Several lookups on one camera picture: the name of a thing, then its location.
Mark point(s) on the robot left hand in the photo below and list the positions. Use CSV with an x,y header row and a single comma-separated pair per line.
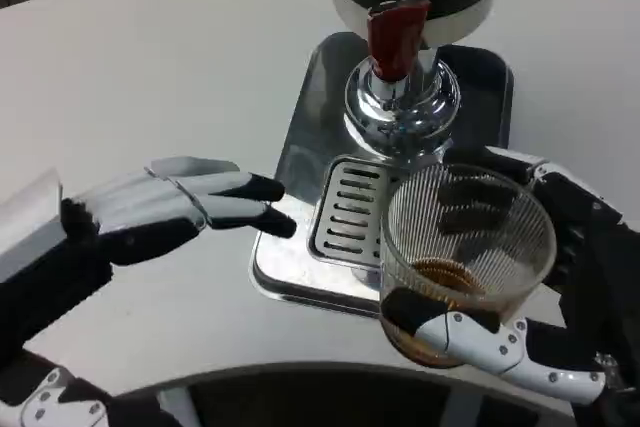
x,y
135,242

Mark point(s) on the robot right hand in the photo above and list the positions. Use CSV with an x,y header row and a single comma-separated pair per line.
x,y
600,272

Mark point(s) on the clear ribbed glass cup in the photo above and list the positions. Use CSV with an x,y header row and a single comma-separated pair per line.
x,y
415,232

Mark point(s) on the steel drip tray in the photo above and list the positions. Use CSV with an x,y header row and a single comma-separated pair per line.
x,y
310,122

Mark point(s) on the slotted steel drain grid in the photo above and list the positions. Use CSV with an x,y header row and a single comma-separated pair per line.
x,y
350,212

